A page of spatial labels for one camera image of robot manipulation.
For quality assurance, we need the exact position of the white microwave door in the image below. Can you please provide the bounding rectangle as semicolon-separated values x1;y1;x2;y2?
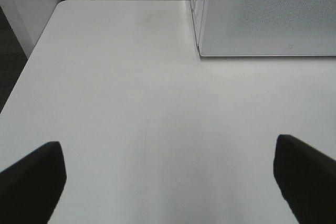
199;0;335;57

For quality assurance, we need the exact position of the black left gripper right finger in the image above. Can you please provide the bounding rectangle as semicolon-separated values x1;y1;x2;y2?
273;135;335;223

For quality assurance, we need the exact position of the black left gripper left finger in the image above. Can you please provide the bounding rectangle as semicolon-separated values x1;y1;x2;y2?
1;141;67;223

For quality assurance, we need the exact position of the white cabinet beside table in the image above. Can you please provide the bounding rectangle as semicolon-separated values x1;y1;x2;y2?
1;0;63;58

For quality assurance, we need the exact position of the white microwave oven body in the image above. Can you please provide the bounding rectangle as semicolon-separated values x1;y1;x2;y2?
183;0;213;51

